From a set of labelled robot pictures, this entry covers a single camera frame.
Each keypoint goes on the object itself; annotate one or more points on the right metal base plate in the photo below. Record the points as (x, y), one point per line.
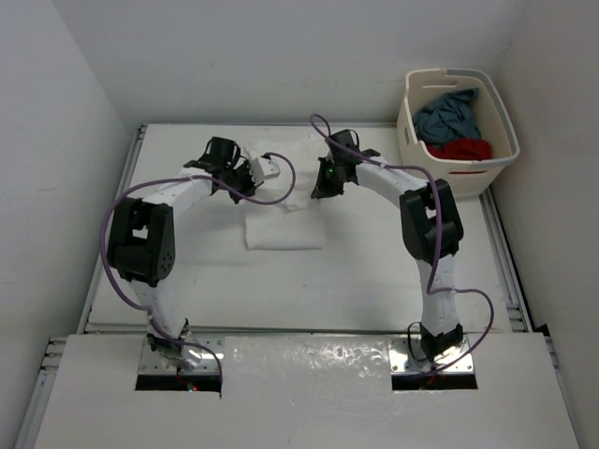
(406, 358)

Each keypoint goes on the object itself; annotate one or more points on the white foreground cover board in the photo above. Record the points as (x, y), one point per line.
(306, 392)

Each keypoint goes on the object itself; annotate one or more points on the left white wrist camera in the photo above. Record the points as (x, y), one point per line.
(263, 168)

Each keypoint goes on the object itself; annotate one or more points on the white printed t shirt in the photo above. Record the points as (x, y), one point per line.
(296, 223)

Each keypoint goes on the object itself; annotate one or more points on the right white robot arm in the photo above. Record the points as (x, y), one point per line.
(430, 224)

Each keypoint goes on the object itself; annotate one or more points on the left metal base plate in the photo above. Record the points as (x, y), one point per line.
(166, 360)

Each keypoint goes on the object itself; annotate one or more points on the blue t shirt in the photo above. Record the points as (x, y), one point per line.
(448, 117)

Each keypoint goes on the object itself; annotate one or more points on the cream plastic laundry basket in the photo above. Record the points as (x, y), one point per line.
(466, 178)

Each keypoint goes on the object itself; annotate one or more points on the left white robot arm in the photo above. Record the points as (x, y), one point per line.
(139, 244)

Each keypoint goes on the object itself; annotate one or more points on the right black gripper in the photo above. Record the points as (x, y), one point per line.
(324, 187)

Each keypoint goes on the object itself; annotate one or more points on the metal base plate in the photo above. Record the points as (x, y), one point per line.
(406, 358)
(166, 360)

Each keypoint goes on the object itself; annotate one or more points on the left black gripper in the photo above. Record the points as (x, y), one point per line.
(250, 187)

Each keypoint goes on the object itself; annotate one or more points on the red t shirt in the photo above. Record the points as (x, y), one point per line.
(462, 149)

